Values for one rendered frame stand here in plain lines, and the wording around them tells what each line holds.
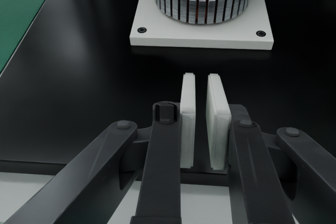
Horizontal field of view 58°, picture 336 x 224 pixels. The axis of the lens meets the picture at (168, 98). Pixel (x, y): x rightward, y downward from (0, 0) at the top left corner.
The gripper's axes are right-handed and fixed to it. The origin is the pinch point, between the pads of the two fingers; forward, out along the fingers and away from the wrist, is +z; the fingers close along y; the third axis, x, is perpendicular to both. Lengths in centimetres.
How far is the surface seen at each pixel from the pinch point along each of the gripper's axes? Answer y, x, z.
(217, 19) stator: 1.9, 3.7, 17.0
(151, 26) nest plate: -5.1, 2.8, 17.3
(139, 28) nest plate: -6.4, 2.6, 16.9
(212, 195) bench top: 1.5, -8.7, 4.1
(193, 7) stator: -0.7, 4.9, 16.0
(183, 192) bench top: -0.9, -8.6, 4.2
